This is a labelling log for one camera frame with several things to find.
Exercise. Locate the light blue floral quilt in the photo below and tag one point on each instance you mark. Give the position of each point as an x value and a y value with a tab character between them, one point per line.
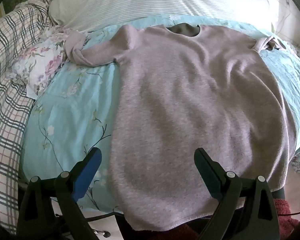
72	110

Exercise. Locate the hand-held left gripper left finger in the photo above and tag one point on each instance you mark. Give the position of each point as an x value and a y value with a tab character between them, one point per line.
87	172

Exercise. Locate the plaid blanket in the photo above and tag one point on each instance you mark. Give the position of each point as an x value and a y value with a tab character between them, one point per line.
7	105

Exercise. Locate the white striped pillow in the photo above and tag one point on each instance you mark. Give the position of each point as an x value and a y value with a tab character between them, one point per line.
152	0

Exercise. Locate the red fuzzy clothing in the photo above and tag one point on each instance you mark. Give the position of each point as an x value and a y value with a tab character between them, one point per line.
282	212

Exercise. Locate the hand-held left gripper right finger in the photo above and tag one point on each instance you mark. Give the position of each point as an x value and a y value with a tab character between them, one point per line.
210	177

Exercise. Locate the mauve fuzzy sweater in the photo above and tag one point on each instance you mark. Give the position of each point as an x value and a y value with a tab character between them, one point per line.
185	105

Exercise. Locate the white floral cloth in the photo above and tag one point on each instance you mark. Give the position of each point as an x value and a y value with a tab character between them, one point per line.
40	62

